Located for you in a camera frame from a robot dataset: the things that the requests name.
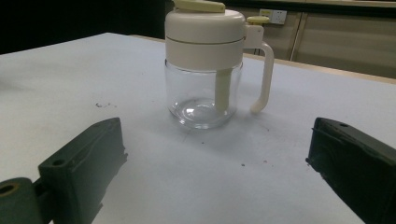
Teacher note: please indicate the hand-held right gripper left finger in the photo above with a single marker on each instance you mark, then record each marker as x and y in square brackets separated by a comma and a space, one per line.
[84, 161]

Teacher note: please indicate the black horizontal bar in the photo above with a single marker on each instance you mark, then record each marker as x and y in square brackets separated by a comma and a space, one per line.
[342, 10]

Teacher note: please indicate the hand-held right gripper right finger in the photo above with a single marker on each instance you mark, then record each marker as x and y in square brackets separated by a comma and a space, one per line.
[358, 161]

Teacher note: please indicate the glass jar with cream lid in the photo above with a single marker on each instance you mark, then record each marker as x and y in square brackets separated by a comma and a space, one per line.
[204, 40]

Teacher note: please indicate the white table cover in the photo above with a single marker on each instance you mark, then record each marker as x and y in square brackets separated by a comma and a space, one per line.
[186, 186]

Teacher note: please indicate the white wall socket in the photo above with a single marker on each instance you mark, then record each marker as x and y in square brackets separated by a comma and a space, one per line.
[275, 16]

